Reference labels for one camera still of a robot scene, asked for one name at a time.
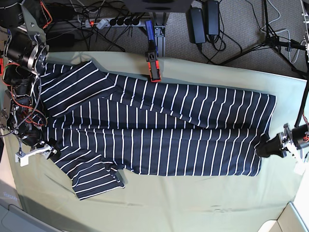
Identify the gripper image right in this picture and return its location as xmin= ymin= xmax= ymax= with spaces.
xmin=256 ymin=123 xmax=309 ymax=160

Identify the black tripod stand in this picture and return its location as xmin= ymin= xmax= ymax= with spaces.
xmin=219 ymin=0 xmax=309 ymax=127

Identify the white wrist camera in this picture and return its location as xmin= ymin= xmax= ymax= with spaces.
xmin=294 ymin=156 xmax=307 ymax=175
xmin=15 ymin=153 xmax=29 ymax=167

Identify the light green table cloth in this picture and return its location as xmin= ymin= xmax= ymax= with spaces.
xmin=5 ymin=52 xmax=306 ymax=232

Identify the black box under table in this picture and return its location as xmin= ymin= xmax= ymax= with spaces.
xmin=123 ymin=0 xmax=193 ymax=13

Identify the grey power strip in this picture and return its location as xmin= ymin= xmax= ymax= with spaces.
xmin=82 ymin=16 xmax=145 ymax=30

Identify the black power adapter left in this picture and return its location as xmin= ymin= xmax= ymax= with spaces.
xmin=186 ymin=7 xmax=206 ymax=44

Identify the aluminium profile post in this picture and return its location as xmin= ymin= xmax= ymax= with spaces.
xmin=149 ymin=12 xmax=170 ymax=57

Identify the navy white striped T-shirt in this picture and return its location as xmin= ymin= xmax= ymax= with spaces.
xmin=40 ymin=61 xmax=277 ymax=200

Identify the blue orange centre clamp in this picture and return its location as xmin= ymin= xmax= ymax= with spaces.
xmin=145 ymin=20 xmax=161 ymax=82

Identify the black power adapter right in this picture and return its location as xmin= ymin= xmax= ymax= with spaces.
xmin=203 ymin=0 xmax=220 ymax=44

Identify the black power adapter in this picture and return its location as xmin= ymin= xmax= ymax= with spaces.
xmin=186 ymin=7 xmax=206 ymax=44
xmin=203 ymin=0 xmax=220 ymax=44

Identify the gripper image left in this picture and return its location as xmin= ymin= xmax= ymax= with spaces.
xmin=16 ymin=128 xmax=60 ymax=160

